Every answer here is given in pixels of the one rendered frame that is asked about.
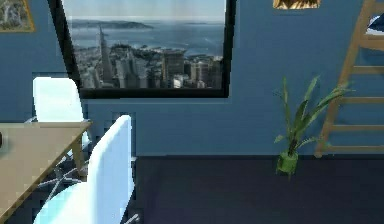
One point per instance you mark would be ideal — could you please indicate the white swivel chair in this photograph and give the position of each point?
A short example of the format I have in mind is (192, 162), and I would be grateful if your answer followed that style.
(110, 176)
(56, 100)

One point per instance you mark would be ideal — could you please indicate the black framed window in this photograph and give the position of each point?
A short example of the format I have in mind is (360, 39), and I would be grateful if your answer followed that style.
(146, 50)

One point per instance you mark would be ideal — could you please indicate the green potted house plant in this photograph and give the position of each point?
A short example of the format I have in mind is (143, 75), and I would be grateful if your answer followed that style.
(295, 133)

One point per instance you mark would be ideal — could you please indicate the gold framed brown picture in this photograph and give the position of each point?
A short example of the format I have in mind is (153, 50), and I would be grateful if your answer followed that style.
(296, 3)

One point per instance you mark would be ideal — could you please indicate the wooden bunk bed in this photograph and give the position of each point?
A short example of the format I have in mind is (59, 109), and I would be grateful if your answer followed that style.
(350, 83)

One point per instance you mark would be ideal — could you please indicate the light wooden table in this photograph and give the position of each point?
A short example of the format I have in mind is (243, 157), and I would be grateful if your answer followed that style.
(30, 156)

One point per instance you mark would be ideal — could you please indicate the small black object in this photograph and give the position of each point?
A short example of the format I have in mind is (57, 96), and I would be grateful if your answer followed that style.
(0, 140)

